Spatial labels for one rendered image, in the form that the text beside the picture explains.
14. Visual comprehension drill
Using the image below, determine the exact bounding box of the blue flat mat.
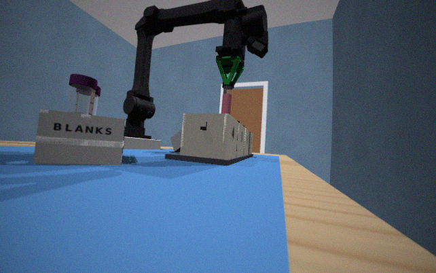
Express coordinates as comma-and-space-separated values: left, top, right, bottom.
0, 146, 290, 273

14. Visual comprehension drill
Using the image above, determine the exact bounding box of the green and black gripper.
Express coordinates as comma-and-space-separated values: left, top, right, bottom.
215, 32, 244, 86

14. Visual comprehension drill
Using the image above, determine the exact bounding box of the pink tube with purple cap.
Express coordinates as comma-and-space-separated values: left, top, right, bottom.
221, 81, 234, 115

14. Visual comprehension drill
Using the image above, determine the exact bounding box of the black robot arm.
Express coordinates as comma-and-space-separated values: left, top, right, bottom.
123, 0, 268, 139

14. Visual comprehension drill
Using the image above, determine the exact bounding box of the grey button housing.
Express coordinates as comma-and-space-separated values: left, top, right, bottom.
169, 130, 182, 153

